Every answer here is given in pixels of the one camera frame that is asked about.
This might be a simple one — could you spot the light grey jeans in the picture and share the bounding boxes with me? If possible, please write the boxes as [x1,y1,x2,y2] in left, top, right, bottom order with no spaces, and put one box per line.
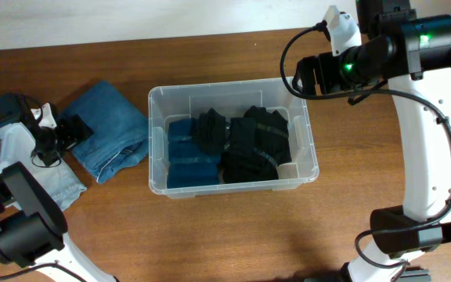
[17,150,87,212]

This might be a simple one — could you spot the dark blue jeans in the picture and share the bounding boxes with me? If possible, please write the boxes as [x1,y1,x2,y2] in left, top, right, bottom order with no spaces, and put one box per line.
[60,81,149,184]

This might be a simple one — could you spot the black cloth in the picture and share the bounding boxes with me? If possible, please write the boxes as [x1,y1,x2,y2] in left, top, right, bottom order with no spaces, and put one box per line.
[221,149,279,183]
[190,106,292,167]

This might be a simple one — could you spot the blue cloth bundle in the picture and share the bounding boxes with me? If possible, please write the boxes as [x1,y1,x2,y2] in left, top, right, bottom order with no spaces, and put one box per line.
[167,118,221,189]

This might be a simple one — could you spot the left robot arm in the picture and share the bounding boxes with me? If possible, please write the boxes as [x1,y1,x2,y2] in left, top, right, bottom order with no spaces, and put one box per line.
[0,93,116,281]

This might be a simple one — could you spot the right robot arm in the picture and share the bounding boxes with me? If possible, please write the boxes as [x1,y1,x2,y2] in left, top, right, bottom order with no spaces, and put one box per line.
[287,1,451,281]

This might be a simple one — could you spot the clear plastic storage bin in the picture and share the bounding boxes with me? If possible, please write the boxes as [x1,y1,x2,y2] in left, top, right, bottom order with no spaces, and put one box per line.
[148,78,319,199]

